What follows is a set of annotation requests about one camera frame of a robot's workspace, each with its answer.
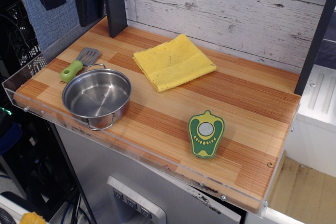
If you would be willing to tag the green toy pepper half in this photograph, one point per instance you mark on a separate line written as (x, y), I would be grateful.
(205, 132)

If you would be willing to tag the stainless steel pot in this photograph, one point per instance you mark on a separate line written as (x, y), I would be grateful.
(98, 97)

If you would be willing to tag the black plastic crate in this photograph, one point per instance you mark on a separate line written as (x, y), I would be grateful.
(17, 35)

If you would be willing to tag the yellow folded cloth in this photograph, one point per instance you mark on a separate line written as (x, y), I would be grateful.
(173, 63)

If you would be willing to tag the clear acrylic table guard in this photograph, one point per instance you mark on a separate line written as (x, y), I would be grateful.
(257, 103)

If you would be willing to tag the silver toy fridge cabinet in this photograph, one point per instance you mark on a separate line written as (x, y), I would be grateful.
(108, 177)

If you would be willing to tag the white toy sink unit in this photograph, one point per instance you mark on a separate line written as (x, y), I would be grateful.
(311, 138)

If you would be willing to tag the black vertical post left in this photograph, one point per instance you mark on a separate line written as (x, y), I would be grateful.
(116, 15)

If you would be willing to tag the black vertical post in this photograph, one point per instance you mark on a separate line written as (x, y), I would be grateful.
(116, 15)
(318, 37)

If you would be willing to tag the green handled grey spatula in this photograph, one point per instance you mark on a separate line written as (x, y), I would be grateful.
(86, 57)

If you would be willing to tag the black vertical post right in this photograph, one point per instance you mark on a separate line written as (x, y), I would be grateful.
(318, 37)

